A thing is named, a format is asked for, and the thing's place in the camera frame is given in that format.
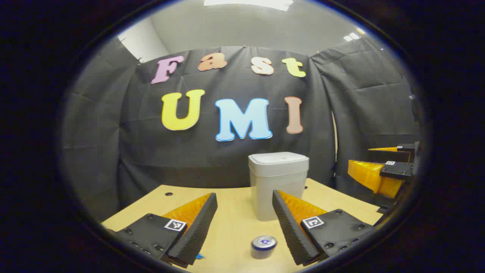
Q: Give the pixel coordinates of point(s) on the grey desktop garbage bin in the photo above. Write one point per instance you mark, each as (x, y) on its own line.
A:
(278, 189)

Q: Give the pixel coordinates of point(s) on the blue paper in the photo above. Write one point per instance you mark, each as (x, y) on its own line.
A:
(199, 256)

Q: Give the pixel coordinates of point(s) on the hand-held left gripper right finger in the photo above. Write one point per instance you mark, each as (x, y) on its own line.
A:
(290, 231)

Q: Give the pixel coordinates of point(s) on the blue silver pop can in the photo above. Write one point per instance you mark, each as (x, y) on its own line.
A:
(263, 249)

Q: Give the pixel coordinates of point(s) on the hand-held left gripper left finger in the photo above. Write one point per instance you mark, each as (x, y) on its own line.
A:
(199, 231)

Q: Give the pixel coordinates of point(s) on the wooden desktop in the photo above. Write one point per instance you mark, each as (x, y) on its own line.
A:
(235, 220)

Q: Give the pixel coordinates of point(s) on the large ceiling light panel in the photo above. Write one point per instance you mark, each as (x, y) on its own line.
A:
(248, 3)

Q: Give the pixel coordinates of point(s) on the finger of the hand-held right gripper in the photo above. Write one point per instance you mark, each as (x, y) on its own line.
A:
(390, 156)
(398, 171)

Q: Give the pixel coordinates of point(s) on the small ceiling light panel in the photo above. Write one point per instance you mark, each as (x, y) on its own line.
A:
(352, 36)

